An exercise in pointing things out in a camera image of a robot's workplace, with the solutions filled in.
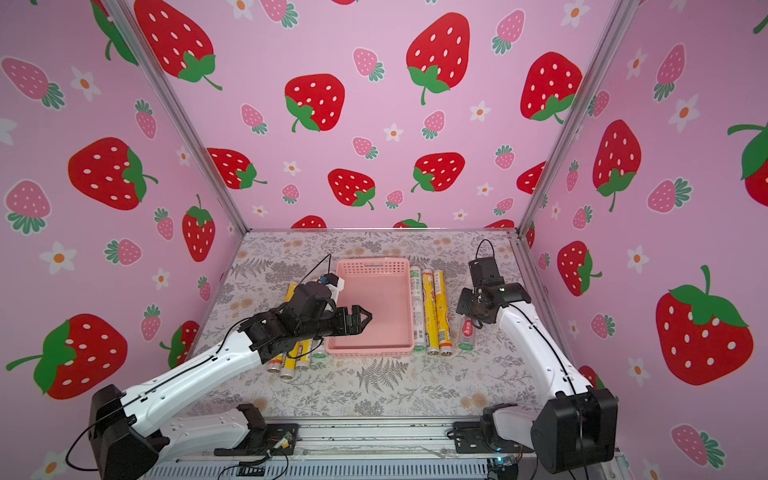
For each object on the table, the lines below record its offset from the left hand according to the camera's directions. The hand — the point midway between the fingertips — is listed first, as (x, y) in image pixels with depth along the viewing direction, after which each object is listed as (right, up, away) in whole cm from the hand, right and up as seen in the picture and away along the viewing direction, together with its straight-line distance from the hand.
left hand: (363, 316), depth 75 cm
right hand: (+32, +2, +8) cm, 33 cm away
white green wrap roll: (+16, -5, +16) cm, 23 cm away
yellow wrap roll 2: (+19, -3, +18) cm, 27 cm away
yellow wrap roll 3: (+23, -10, +14) cm, 29 cm away
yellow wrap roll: (-22, -16, +8) cm, 29 cm away
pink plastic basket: (+3, +5, +29) cm, 30 cm away
